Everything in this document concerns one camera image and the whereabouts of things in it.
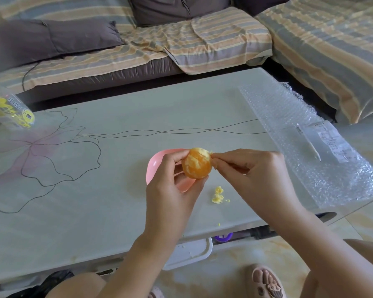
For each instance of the thin white stick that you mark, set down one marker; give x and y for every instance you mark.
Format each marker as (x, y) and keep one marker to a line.
(309, 144)

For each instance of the dark brown sofa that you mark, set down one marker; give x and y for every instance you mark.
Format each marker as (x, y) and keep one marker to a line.
(102, 79)

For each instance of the clear bubble wrap sheet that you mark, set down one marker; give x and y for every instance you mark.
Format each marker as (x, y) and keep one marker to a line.
(273, 110)

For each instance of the person's left foot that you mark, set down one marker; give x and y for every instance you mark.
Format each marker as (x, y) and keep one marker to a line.
(155, 294)

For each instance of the grey flat pillow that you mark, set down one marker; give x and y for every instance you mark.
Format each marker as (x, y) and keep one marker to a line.
(49, 41)

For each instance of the pink plastic dish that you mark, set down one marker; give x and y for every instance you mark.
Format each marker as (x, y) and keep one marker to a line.
(155, 166)

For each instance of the black box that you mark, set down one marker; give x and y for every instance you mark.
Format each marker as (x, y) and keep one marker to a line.
(264, 233)

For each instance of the striped sofa sheet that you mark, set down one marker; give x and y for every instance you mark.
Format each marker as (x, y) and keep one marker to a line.
(219, 41)
(324, 46)

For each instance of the grey upright cushion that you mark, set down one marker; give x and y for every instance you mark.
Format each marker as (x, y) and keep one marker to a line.
(177, 10)

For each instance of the black plastic bag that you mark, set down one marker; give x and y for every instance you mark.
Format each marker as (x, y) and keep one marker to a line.
(37, 288)

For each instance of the person's left hand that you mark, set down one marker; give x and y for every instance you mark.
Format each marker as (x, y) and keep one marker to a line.
(168, 207)

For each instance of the small white pith clump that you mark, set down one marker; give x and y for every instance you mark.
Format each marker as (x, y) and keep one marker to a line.
(218, 196)

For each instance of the person's right leg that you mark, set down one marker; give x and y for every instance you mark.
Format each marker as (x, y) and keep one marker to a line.
(366, 251)

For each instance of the white plastic container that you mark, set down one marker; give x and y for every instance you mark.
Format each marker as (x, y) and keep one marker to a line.
(195, 252)

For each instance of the clear plastic bag paper label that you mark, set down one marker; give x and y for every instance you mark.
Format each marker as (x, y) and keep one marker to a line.
(332, 141)

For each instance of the person's leg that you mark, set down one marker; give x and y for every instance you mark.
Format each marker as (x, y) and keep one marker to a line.
(74, 288)
(366, 251)

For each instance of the person's left leg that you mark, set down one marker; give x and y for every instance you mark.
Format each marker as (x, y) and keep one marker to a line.
(74, 288)

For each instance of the person's right forearm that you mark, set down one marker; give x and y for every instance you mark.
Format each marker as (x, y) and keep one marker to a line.
(332, 260)

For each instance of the clear bottle yellow label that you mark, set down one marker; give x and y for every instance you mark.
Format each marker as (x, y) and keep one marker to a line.
(9, 111)

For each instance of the orange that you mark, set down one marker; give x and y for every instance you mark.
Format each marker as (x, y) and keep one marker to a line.
(197, 164)

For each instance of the person's right hand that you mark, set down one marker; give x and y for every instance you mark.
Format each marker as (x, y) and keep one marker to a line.
(264, 186)

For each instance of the dark purple cushion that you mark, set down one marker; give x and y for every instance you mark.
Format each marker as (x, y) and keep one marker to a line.
(258, 4)

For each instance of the person's foot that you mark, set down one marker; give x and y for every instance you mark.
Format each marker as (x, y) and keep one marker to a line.
(267, 282)
(155, 294)

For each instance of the person's right foot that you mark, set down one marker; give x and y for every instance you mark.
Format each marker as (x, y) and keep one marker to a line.
(267, 282)

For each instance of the person's left forearm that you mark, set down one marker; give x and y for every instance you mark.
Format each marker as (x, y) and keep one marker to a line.
(133, 273)

